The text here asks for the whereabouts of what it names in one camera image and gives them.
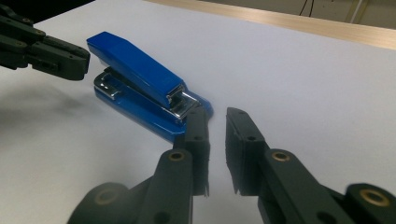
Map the white table mat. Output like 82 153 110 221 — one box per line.
0 0 396 224

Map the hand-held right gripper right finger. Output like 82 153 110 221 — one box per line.
225 106 358 224

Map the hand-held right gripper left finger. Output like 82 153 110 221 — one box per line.
135 106 212 224

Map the blue stapler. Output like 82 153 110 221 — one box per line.
86 31 215 145

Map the black hanging cable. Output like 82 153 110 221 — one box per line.
298 0 315 17

